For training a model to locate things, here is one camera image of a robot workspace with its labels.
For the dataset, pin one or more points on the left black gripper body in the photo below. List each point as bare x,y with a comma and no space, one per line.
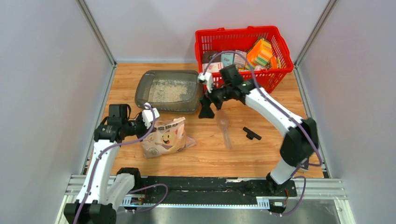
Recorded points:
137,127

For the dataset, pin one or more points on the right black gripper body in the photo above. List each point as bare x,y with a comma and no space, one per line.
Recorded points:
218,95

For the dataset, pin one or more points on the clear plastic scoop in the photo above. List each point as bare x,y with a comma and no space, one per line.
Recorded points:
223,124

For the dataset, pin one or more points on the pink cat litter bag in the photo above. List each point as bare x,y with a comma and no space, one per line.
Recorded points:
170,137

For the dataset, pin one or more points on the black bag clip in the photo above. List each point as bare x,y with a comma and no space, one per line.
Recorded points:
250,134

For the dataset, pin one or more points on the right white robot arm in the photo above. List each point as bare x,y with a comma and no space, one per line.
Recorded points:
300,136

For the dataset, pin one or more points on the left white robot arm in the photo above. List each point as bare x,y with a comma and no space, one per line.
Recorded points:
97,203

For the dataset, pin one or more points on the pink white small box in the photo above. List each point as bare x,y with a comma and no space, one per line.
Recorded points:
212,67

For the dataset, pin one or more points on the teal small box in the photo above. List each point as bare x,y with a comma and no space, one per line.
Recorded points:
227,59

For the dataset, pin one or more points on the grey small box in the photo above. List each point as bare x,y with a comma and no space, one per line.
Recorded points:
239,59

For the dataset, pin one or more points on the grey litter box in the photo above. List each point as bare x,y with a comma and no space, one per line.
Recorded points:
170,90

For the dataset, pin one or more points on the red plastic basket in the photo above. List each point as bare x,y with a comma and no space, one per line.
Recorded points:
229,40

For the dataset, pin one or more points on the orange sponge pack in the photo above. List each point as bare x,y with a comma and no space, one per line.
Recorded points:
261,54

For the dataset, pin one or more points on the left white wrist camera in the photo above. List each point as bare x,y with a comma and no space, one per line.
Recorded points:
149,114

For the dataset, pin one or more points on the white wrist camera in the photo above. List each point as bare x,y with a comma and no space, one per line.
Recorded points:
149,114
206,79

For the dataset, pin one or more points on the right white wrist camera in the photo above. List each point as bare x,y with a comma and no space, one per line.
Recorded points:
206,79

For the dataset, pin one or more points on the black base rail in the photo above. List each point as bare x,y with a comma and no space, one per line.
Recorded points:
181,190

